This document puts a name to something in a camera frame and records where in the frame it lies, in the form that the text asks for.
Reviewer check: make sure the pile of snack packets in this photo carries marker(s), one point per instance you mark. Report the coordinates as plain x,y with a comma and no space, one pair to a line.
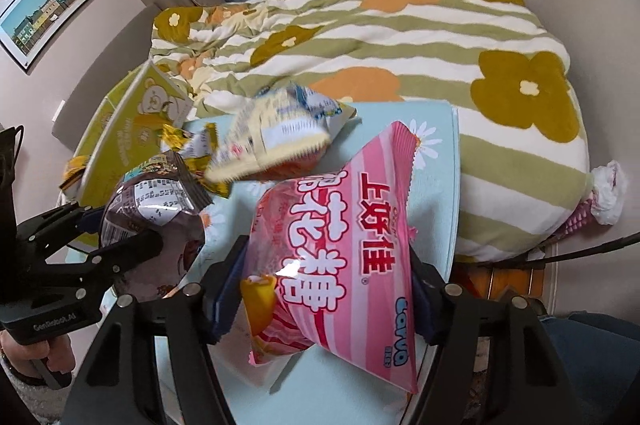
270,135

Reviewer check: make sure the person's blue jeans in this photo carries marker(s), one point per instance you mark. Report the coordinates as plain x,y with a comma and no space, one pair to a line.
600,355

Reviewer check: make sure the yellow-green cardboard box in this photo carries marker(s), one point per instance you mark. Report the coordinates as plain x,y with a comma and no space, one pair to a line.
145,115

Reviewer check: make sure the white wall switch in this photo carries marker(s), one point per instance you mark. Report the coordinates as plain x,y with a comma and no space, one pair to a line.
58,111

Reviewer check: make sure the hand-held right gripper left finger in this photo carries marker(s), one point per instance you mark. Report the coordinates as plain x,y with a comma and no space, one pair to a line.
227,300

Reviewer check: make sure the pink striped marshmallow bag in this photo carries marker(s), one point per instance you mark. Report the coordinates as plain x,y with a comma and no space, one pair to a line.
340,230

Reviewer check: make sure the person's left hand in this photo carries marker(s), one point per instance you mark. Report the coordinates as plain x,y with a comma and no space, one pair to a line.
17,355

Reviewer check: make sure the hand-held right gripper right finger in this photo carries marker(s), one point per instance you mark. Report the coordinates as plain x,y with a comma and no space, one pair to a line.
424,305

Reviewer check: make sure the pink patterned wrapper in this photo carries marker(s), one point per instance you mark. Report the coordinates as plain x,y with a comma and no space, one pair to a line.
575,220

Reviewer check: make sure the floral striped blanket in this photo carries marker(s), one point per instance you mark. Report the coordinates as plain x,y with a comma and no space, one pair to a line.
400,45

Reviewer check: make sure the grey padded headboard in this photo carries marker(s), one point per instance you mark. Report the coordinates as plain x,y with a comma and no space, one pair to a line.
115,55

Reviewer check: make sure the white plastic bag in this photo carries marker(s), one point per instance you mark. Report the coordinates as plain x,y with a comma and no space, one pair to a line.
607,192

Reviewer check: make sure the person's left forearm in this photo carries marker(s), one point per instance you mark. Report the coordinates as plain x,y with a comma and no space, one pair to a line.
25,405

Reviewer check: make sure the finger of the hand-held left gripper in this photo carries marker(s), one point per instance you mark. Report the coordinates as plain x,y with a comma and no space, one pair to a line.
125,255
75,220

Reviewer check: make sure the framed wall picture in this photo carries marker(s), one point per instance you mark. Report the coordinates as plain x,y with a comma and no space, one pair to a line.
47,10

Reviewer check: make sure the brown cartoon snack bag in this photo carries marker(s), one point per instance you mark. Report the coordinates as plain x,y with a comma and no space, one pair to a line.
150,205

